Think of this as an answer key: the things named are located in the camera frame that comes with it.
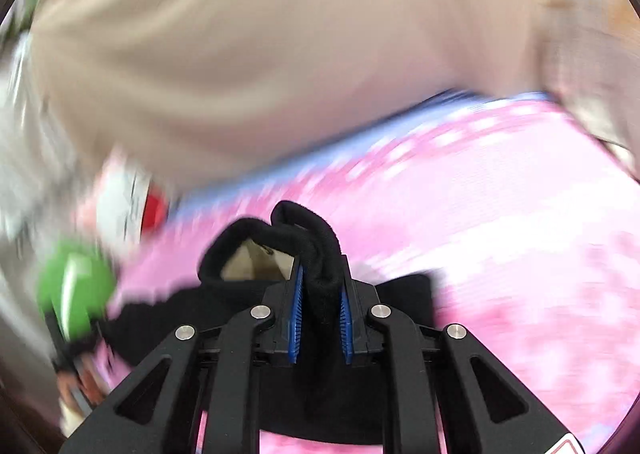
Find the pink rose print bed sheet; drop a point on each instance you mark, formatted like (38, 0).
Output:
(500, 234)

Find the beige hanging sheet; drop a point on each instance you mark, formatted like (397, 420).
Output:
(250, 59)

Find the black pants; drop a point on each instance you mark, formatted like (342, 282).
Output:
(320, 264)

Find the white cat face pillow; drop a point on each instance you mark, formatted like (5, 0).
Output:
(125, 204)

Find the pink satin curtain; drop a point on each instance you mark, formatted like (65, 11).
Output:
(25, 144)

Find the green plush cushion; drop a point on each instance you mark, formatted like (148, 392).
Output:
(75, 284)

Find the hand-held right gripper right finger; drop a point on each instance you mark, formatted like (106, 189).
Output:
(346, 324)

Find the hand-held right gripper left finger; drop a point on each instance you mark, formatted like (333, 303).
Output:
(295, 319)

